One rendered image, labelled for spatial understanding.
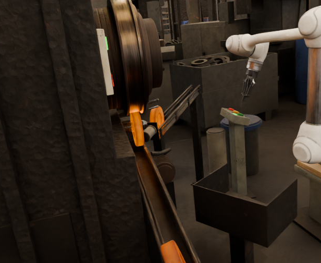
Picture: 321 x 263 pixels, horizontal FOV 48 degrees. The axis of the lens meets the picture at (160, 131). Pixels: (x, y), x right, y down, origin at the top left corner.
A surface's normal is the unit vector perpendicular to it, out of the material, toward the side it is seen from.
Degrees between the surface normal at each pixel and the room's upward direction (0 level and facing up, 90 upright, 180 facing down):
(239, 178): 90
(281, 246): 0
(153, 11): 90
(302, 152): 97
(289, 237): 0
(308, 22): 84
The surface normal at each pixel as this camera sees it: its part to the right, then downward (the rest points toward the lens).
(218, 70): 0.45, 0.22
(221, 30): -0.84, 0.25
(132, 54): 0.19, 0.16
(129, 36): 0.14, -0.11
